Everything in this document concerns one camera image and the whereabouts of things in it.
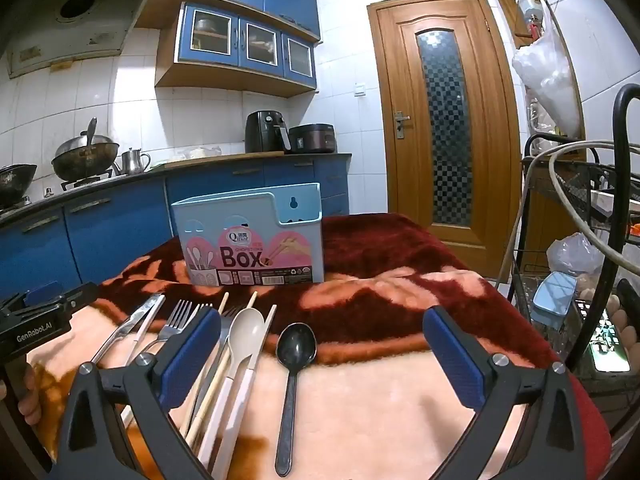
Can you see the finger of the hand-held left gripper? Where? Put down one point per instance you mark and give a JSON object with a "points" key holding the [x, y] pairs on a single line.
{"points": [[47, 294]]}

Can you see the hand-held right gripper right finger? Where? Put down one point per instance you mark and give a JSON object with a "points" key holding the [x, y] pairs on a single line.
{"points": [[452, 360]]}

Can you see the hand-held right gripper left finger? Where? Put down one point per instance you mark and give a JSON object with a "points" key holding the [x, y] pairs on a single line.
{"points": [[192, 355]]}

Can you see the silver fork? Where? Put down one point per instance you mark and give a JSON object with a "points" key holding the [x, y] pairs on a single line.
{"points": [[175, 322], [217, 345]]}

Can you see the cream plastic spoon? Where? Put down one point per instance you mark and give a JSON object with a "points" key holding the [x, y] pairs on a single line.
{"points": [[245, 337]]}

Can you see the silver table knife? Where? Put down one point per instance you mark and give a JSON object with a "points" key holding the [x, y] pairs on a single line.
{"points": [[127, 330]]}

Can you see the black spoon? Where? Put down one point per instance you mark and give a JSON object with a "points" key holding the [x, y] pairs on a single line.
{"points": [[295, 345]]}

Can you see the light blue utensil holder box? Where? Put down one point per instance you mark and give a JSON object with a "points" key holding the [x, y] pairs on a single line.
{"points": [[250, 230]]}

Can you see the person's left hand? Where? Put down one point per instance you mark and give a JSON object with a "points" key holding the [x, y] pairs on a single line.
{"points": [[28, 390]]}

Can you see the red and pink printed blanket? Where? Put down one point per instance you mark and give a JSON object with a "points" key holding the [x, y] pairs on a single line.
{"points": [[390, 410]]}

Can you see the blue lower kitchen cabinets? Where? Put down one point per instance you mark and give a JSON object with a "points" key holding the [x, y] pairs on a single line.
{"points": [[115, 230]]}

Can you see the dark wok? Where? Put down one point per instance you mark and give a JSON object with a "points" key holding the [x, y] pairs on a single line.
{"points": [[15, 182]]}

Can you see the blue lid container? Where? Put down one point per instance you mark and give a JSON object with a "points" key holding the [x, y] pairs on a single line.
{"points": [[552, 297]]}

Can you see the gas stove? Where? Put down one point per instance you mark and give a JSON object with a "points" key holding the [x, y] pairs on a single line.
{"points": [[90, 180]]}

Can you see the metal wok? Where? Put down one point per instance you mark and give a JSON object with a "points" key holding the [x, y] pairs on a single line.
{"points": [[82, 157]]}

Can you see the smartphone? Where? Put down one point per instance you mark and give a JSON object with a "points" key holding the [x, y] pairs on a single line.
{"points": [[607, 350]]}

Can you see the crumpled clear plastic bag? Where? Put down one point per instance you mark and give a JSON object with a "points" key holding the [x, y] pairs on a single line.
{"points": [[572, 257]]}

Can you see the steel kettle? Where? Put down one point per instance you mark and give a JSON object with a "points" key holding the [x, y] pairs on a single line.
{"points": [[132, 161]]}

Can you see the metal ladle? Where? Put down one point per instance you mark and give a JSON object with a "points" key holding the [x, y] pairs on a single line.
{"points": [[90, 132]]}

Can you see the pile of brown eggs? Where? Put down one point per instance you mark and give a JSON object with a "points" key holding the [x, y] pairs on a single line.
{"points": [[622, 320]]}

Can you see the wooden door with glass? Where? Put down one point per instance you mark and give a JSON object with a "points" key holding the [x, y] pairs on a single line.
{"points": [[395, 185]]}

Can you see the clear bag on counter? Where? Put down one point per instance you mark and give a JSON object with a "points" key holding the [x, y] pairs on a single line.
{"points": [[200, 151]]}

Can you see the black air fryer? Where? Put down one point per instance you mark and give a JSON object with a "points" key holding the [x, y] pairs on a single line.
{"points": [[262, 132]]}

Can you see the dark rice cooker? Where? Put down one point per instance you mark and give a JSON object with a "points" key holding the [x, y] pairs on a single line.
{"points": [[312, 139]]}

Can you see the grey range hood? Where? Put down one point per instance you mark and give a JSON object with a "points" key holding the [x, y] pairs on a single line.
{"points": [[75, 30]]}

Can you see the black metal rack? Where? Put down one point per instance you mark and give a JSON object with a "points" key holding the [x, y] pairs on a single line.
{"points": [[617, 125]]}

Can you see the hanging clear plastic bag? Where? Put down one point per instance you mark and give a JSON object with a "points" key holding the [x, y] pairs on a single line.
{"points": [[547, 80]]}

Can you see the white wall switch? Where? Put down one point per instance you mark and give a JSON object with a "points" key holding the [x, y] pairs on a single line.
{"points": [[360, 89]]}

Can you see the blue glass door wall cabinet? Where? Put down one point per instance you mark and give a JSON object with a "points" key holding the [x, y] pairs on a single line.
{"points": [[250, 45]]}

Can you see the wooden wall shelf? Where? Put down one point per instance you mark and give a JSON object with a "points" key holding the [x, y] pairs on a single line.
{"points": [[507, 0]]}

